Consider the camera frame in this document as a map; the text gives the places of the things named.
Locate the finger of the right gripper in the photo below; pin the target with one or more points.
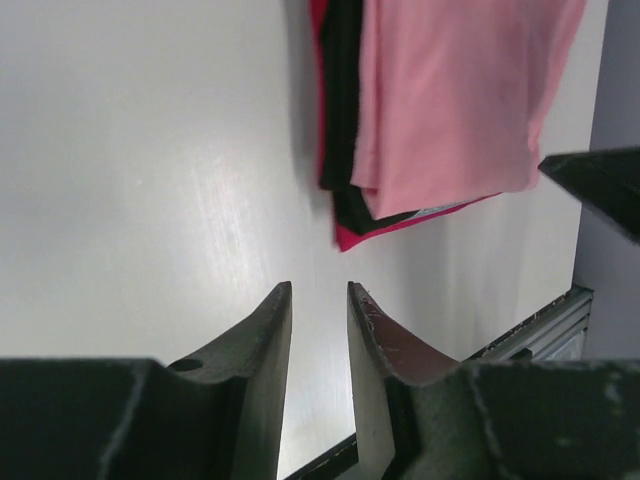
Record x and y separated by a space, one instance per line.
606 182

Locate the red t shirt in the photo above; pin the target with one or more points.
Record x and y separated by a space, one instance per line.
350 240

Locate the pink t shirt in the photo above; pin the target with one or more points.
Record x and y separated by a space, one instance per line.
454 96

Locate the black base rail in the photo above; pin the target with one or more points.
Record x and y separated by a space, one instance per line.
500 380

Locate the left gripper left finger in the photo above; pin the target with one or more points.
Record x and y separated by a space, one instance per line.
216 413

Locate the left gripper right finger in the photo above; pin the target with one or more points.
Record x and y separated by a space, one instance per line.
500 425

